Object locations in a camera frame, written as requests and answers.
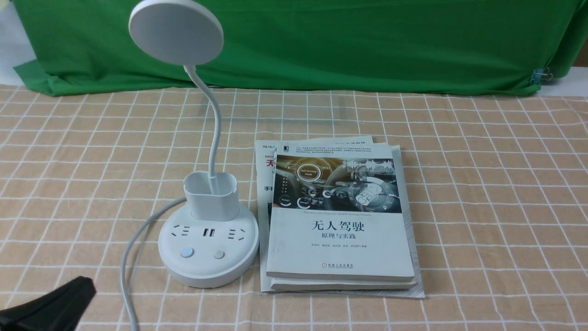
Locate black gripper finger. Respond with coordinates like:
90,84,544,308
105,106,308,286
0,276,96,331

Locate white desk lamp with sockets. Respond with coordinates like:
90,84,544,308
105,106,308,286
128,0,259,288

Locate middle book in stack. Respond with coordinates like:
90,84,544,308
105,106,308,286
260,274,422,291

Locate bottom book with red title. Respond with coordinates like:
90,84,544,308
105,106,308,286
254,140,425,299

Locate green backdrop cloth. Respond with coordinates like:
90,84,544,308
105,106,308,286
13,0,587,96

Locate self-driving textbook on top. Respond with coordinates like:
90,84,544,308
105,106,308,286
266,141,416,281

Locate beige checkered tablecloth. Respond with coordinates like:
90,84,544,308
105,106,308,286
0,86,588,331

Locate metal binder clip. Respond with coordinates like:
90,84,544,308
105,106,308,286
530,67,553,85

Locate white lamp power cable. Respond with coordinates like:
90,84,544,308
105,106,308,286
120,197,187,331

